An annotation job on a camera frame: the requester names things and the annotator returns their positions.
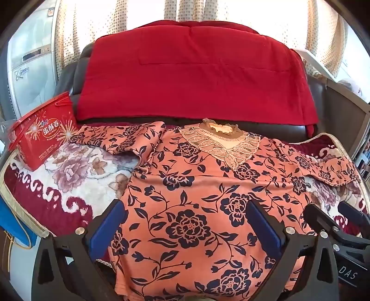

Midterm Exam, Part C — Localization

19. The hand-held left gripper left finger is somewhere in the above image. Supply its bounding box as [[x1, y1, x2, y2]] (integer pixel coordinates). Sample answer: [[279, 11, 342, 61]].
[[33, 199, 125, 301]]

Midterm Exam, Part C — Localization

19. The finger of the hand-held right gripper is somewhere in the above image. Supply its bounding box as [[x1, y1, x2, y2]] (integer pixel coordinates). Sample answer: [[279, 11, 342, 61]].
[[304, 203, 370, 253], [338, 201, 370, 226]]

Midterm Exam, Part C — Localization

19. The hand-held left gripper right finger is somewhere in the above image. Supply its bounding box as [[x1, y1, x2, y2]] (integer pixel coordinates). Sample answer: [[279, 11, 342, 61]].
[[248, 199, 339, 301]]

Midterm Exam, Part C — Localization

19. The orange floral shirt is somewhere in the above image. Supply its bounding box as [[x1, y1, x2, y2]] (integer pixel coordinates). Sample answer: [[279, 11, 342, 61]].
[[69, 118, 362, 301]]

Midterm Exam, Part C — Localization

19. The floral plush blanket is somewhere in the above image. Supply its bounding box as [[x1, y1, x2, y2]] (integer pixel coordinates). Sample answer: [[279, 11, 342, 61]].
[[0, 123, 370, 268]]

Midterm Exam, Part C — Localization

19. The blue bag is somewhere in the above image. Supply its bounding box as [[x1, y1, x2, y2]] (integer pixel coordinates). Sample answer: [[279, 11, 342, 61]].
[[0, 199, 39, 250]]

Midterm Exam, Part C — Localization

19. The red snack box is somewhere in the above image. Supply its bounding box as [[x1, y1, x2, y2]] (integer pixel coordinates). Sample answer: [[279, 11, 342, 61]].
[[8, 91, 78, 172]]

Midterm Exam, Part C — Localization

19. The dark leather sofa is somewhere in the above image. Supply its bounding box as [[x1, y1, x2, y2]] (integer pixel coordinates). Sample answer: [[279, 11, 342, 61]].
[[56, 43, 370, 152]]

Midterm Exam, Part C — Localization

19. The white plastic furniture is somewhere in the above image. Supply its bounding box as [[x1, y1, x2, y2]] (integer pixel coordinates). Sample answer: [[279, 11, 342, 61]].
[[292, 48, 357, 85]]

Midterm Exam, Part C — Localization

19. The red quilted blanket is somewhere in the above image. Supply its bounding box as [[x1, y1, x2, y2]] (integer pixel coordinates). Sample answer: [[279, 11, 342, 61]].
[[76, 20, 319, 138]]

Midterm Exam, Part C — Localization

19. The white refrigerator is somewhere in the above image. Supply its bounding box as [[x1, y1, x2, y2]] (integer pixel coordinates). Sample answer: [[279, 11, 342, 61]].
[[6, 0, 76, 122]]

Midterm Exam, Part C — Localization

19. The dotted cream curtain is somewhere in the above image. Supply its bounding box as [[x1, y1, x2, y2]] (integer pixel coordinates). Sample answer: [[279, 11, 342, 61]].
[[54, 0, 355, 83]]

